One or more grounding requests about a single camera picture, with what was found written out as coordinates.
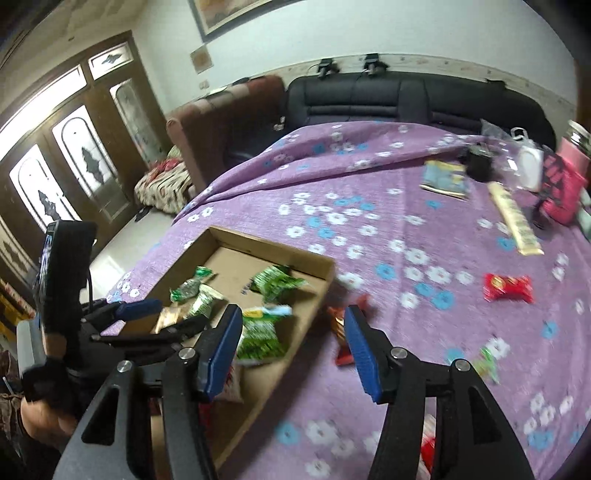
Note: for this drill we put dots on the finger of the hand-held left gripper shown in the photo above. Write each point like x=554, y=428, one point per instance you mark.
x=138, y=308
x=157, y=333

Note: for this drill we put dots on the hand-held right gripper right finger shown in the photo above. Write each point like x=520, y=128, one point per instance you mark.
x=364, y=353

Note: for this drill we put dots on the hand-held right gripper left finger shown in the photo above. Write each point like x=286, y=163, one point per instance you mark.
x=221, y=353

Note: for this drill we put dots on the clear biscuit packet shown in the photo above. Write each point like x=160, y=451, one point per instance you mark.
x=171, y=318

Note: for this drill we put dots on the dark red triangular snack packet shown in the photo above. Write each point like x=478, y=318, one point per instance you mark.
x=341, y=333

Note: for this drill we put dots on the white red snack packet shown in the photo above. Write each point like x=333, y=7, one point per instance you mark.
x=231, y=385
x=429, y=431

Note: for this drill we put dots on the large green pea packet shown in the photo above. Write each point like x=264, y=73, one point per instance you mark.
x=261, y=341

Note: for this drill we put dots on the green white snack packet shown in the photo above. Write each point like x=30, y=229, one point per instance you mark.
x=204, y=302

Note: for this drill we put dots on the clear green candy packet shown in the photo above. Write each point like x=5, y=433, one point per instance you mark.
x=191, y=284

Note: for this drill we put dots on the small green pea packet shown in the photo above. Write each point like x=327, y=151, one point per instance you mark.
x=277, y=282

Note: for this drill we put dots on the shallow cardboard box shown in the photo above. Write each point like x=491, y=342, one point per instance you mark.
x=231, y=258

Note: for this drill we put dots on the person's left forearm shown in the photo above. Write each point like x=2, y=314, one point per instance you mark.
x=44, y=424

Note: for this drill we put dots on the person's left hand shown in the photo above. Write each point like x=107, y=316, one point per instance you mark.
x=46, y=381

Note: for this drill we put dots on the green clear pastry packet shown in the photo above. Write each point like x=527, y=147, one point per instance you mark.
x=487, y=362

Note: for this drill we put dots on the red floral cloth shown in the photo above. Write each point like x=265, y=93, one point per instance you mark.
x=161, y=184

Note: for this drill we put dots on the wooden glazed door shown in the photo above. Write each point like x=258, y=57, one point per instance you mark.
x=104, y=152

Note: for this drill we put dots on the purple floral tablecloth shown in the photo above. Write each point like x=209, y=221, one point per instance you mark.
x=392, y=221

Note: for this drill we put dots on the long red snack packet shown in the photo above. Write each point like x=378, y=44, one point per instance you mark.
x=508, y=287

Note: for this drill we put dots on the grey booklet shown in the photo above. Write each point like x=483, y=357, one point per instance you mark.
x=443, y=181

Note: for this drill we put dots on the brown armchair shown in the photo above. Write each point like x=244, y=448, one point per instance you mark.
x=217, y=129

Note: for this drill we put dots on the cream tube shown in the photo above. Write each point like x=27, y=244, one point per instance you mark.
x=515, y=221

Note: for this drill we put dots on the small black device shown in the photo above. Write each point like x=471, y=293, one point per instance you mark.
x=479, y=164

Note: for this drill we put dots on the white plastic bag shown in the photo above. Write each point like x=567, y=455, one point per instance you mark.
x=528, y=166

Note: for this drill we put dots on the black leather sofa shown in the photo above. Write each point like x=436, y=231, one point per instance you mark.
x=369, y=99

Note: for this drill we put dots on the clear plastic bag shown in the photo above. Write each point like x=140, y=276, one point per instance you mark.
x=496, y=131

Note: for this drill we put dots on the bottle with pink knitted sleeve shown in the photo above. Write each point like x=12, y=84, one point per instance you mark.
x=575, y=180

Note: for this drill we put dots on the black clamp device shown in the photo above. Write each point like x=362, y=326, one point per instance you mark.
x=374, y=62
x=328, y=67

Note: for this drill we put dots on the small wall plaque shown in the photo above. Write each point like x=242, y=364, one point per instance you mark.
x=201, y=59

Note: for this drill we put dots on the framed wall picture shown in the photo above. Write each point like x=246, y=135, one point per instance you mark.
x=231, y=14

